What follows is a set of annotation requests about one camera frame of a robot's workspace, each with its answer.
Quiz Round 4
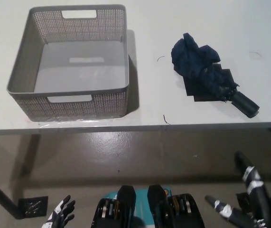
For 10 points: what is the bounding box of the left black robot body block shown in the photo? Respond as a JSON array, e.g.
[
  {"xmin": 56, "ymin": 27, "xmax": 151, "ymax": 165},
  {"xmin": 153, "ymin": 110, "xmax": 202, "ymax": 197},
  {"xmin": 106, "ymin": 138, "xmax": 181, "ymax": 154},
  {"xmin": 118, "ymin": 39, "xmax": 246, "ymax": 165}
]
[{"xmin": 91, "ymin": 185, "xmax": 136, "ymax": 228}]

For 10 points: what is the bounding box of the navy blue folding umbrella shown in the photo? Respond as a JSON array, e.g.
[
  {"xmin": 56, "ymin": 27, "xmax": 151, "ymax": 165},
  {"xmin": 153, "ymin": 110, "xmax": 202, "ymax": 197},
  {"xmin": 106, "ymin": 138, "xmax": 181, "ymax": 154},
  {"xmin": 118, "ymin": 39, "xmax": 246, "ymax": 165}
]
[{"xmin": 171, "ymin": 32, "xmax": 261, "ymax": 118}]

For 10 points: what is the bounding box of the black tape patch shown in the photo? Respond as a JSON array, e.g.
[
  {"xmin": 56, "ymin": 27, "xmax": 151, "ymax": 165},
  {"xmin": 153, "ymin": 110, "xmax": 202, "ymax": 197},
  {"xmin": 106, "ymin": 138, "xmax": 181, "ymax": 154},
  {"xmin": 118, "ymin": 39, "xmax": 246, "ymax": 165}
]
[{"xmin": 182, "ymin": 63, "xmax": 233, "ymax": 104}]

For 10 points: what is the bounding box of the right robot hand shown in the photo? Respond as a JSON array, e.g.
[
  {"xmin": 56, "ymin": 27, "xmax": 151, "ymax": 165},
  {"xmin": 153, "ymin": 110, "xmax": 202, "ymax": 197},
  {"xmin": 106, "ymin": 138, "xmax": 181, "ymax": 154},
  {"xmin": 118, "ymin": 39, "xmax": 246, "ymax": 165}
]
[{"xmin": 205, "ymin": 151, "xmax": 271, "ymax": 228}]

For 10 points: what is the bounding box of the black robot body block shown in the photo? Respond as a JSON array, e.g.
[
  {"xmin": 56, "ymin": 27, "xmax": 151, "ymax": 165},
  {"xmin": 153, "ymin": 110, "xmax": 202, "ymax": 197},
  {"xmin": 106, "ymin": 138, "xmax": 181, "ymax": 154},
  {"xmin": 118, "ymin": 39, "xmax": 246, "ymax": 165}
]
[
  {"xmin": 147, "ymin": 184, "xmax": 201, "ymax": 228},
  {"xmin": 91, "ymin": 185, "xmax": 136, "ymax": 228}
]

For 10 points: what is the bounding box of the grey perforated plastic basket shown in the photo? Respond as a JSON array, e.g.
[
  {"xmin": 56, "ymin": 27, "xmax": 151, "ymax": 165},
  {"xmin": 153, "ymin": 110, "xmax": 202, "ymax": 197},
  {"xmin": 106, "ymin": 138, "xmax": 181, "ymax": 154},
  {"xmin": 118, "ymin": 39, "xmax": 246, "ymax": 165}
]
[{"xmin": 6, "ymin": 4, "xmax": 129, "ymax": 122}]

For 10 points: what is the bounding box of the black metal table leg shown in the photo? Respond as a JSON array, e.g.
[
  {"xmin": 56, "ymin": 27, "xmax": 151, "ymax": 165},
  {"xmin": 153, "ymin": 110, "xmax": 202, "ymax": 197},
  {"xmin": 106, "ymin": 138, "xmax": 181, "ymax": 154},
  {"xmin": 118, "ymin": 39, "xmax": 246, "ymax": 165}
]
[{"xmin": 0, "ymin": 170, "xmax": 23, "ymax": 219}]

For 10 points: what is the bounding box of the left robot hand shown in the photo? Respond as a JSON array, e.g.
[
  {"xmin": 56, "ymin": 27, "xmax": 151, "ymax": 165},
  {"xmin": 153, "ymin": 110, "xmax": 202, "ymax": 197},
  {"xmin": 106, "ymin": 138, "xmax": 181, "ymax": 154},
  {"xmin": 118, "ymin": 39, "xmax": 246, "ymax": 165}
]
[{"xmin": 44, "ymin": 195, "xmax": 76, "ymax": 228}]

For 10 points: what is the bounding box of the right black robot body block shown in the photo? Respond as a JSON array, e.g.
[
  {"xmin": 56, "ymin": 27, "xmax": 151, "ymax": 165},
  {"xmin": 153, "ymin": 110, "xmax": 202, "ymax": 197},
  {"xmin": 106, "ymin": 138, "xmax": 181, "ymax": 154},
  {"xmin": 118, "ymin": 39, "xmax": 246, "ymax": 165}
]
[{"xmin": 147, "ymin": 184, "xmax": 201, "ymax": 228}]

